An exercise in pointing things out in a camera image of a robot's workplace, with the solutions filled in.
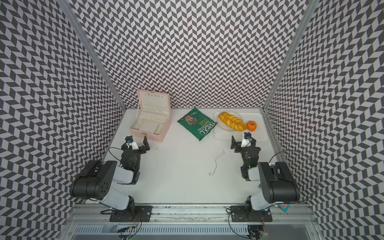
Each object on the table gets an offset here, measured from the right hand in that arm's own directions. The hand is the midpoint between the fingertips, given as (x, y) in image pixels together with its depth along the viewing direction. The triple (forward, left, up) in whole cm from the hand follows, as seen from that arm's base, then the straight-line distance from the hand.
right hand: (239, 137), depth 90 cm
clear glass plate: (+17, +8, -9) cm, 21 cm away
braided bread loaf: (+16, +1, -5) cm, 17 cm away
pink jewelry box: (+20, +57, -2) cm, 60 cm away
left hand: (-1, +62, +1) cm, 62 cm away
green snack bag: (+18, +26, -8) cm, 32 cm away
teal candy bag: (-36, -19, -11) cm, 42 cm away
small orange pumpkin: (+12, -11, -4) cm, 17 cm away
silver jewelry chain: (-10, +15, -10) cm, 21 cm away
